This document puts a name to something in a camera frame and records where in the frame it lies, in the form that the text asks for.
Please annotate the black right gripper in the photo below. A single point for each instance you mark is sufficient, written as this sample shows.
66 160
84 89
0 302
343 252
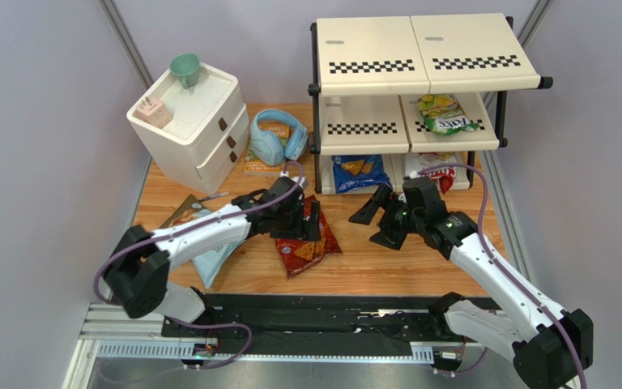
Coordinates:
389 214

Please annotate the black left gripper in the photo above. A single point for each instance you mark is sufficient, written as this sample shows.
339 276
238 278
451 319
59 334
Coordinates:
308 229

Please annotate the red Doritos chips bag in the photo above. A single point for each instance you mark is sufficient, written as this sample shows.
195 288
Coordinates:
298 256

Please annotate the blue Doritos chips bag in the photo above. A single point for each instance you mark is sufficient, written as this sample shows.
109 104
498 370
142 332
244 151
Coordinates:
357 172

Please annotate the white red Chuba chips bag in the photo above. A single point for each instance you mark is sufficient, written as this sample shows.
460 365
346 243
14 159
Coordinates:
438 166

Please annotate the green Foxs snack bag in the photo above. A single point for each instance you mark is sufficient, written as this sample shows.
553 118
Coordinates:
444 115

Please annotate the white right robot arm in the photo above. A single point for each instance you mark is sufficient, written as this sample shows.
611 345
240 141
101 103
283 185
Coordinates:
547 345

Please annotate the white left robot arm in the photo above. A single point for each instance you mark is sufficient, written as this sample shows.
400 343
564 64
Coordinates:
137 271

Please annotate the cream three-tier shelf rack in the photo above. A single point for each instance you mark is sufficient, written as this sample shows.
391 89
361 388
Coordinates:
370 72

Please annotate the orange green book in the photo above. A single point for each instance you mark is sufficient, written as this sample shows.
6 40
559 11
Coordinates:
253 165

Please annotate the purple pen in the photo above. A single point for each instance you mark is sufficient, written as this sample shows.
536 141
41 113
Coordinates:
213 196

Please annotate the light blue headphones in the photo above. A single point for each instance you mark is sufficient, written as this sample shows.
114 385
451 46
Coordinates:
267 146

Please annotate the light blue snack bag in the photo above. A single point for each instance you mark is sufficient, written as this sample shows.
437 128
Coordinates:
211 264

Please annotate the brown snack bag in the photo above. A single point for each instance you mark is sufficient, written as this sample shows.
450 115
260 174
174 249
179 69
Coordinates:
190 209

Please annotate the white three-drawer cabinet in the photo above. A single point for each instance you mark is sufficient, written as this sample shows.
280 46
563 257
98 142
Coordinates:
208 132

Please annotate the pink power adapter cube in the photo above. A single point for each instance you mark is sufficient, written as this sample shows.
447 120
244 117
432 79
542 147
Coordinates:
153 111

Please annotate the green plastic cup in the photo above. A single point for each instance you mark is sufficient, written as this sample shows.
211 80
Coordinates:
186 67

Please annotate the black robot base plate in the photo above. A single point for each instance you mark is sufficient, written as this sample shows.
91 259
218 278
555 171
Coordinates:
318 326

